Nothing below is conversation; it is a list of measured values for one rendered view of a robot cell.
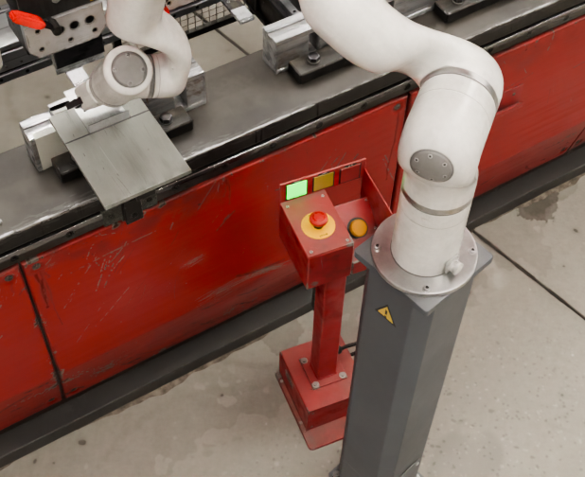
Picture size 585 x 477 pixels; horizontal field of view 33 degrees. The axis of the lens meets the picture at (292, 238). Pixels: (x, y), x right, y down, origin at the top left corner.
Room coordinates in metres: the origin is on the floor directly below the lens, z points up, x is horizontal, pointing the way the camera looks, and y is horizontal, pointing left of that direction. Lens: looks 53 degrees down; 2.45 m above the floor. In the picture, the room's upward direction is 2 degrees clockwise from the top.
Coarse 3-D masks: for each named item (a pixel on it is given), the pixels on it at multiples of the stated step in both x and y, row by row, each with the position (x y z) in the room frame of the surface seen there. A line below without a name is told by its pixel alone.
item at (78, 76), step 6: (6, 12) 1.64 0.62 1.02; (12, 24) 1.60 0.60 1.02; (12, 30) 1.62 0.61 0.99; (24, 48) 1.57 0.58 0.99; (66, 72) 1.48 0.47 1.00; (72, 72) 1.48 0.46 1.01; (78, 72) 1.48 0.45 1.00; (84, 72) 1.48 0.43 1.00; (72, 78) 1.47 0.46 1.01; (78, 78) 1.47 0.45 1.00; (84, 78) 1.47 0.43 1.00; (78, 84) 1.45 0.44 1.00
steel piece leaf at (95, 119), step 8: (80, 112) 1.37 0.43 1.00; (88, 112) 1.38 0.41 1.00; (96, 112) 1.38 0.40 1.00; (104, 112) 1.38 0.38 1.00; (112, 112) 1.38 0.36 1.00; (120, 112) 1.38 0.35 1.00; (128, 112) 1.36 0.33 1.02; (88, 120) 1.35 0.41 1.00; (96, 120) 1.35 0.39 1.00; (104, 120) 1.34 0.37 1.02; (112, 120) 1.35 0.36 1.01; (120, 120) 1.36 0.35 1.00; (88, 128) 1.33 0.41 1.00; (96, 128) 1.33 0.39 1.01
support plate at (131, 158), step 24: (72, 120) 1.35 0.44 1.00; (144, 120) 1.36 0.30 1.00; (72, 144) 1.29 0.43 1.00; (96, 144) 1.29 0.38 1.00; (120, 144) 1.29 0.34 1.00; (144, 144) 1.30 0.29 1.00; (168, 144) 1.30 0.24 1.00; (96, 168) 1.23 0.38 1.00; (120, 168) 1.23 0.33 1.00; (144, 168) 1.23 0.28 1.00; (168, 168) 1.24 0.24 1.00; (96, 192) 1.17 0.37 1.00; (120, 192) 1.17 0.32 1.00; (144, 192) 1.18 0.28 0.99
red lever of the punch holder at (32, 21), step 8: (16, 16) 1.30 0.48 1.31; (24, 16) 1.30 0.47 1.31; (32, 16) 1.32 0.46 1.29; (48, 16) 1.36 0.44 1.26; (24, 24) 1.30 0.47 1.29; (32, 24) 1.31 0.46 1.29; (40, 24) 1.31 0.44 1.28; (48, 24) 1.33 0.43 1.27; (56, 24) 1.33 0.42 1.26; (56, 32) 1.32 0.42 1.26
